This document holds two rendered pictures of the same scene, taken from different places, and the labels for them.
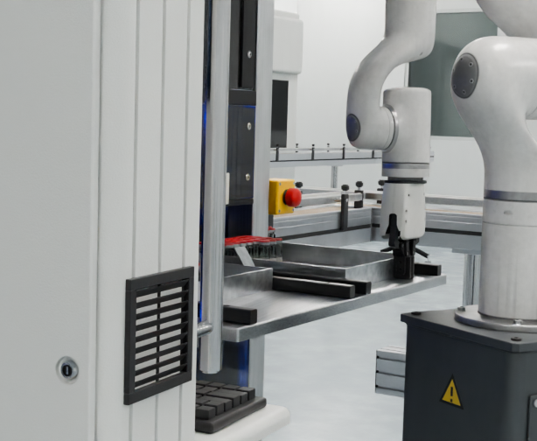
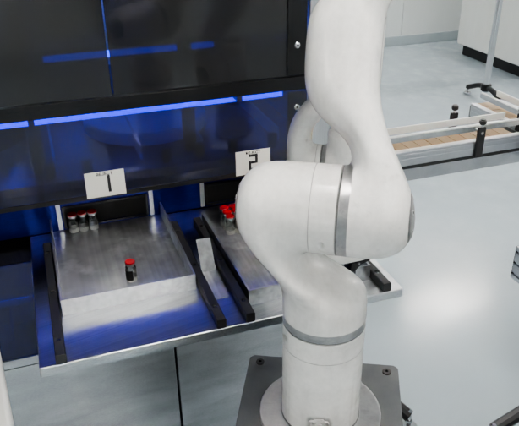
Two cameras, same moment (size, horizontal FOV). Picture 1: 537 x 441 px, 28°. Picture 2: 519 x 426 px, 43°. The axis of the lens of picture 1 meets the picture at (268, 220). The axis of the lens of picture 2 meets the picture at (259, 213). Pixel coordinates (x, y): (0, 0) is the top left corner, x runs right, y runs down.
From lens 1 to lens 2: 136 cm
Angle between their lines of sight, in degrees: 44
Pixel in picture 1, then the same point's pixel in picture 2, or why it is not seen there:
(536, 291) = (304, 412)
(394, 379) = not seen: outside the picture
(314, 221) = (434, 153)
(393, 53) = not seen: hidden behind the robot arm
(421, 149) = not seen: hidden behind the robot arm
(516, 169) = (287, 303)
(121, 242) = not seen: outside the picture
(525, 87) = (278, 237)
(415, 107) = (343, 155)
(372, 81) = (294, 129)
